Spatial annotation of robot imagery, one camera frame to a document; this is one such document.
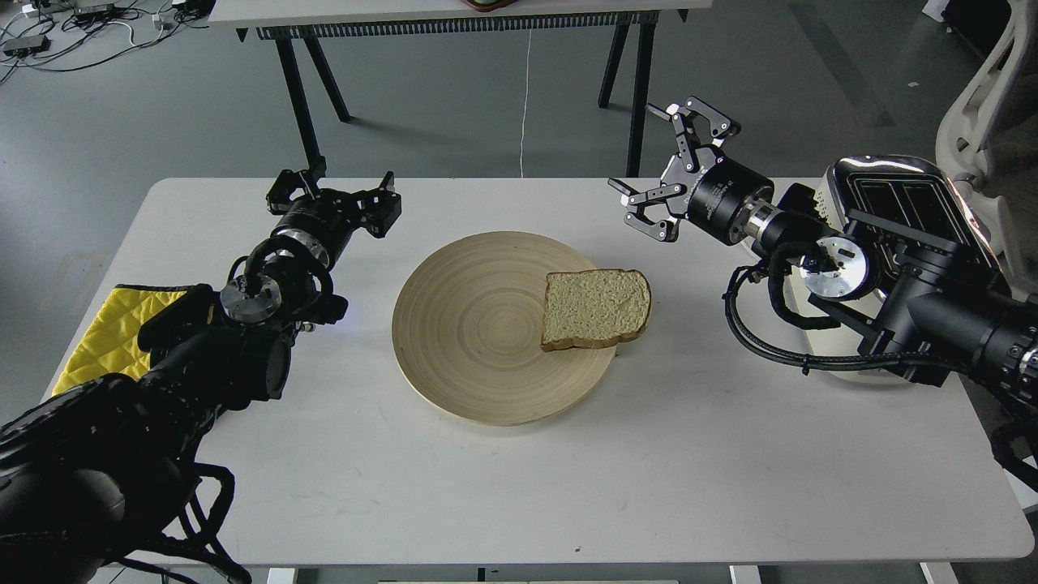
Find round wooden plate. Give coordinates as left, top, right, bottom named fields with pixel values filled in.
left=392, top=230, right=616, bottom=427

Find white background table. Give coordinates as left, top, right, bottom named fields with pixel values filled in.
left=208, top=1, right=711, bottom=178

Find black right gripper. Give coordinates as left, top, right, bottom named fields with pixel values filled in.
left=608, top=96, right=774, bottom=247

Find yellow quilted cloth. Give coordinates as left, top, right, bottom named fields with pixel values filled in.
left=48, top=284, right=212, bottom=397

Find cream white toaster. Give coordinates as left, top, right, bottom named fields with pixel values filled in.
left=800, top=156, right=1036, bottom=388

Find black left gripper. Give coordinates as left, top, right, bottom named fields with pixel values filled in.
left=267, top=156, right=403, bottom=268

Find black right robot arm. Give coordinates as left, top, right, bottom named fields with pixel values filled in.
left=608, top=96, right=1036, bottom=488

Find thin white hanging cable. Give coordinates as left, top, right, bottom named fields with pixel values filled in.
left=519, top=29, right=534, bottom=178

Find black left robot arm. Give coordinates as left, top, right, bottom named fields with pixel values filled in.
left=1, top=158, right=401, bottom=583

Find floor cables and adapters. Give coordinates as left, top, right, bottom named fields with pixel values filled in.
left=0, top=0, right=217, bottom=84

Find slice of brown bread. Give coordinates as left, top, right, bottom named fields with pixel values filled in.
left=540, top=268, right=652, bottom=352

